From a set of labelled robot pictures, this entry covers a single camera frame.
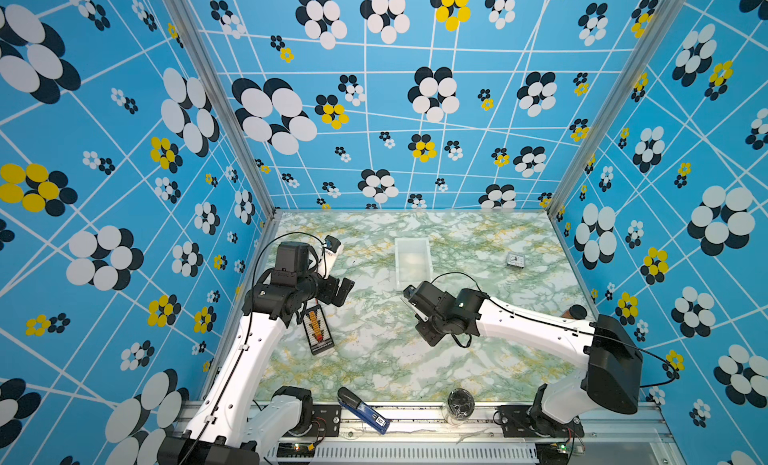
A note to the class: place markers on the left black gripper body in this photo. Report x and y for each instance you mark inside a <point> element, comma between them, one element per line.
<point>323,289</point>

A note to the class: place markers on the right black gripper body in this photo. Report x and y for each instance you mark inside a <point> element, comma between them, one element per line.
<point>431,330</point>

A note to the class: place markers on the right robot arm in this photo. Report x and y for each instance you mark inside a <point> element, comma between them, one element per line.
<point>607,365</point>

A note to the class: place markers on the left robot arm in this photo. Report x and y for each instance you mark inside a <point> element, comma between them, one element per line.
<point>224,430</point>

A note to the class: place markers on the white plastic bin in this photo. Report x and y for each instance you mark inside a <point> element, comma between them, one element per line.
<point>413,261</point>

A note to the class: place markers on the small silver square object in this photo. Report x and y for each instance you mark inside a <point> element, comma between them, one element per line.
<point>516,261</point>

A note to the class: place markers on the clear glass jar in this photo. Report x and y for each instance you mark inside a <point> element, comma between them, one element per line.
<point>459,406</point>

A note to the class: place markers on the blue black utility knife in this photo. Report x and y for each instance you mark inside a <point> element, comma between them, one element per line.
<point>360,409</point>

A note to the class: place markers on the small dark round object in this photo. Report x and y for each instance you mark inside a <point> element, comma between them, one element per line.
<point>576,312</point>

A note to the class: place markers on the aluminium front rail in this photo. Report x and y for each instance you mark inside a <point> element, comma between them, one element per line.
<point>420,434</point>

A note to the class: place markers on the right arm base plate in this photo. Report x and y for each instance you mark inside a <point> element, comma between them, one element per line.
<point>516,422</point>

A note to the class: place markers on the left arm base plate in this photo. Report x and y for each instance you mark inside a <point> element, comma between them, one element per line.
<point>325,422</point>

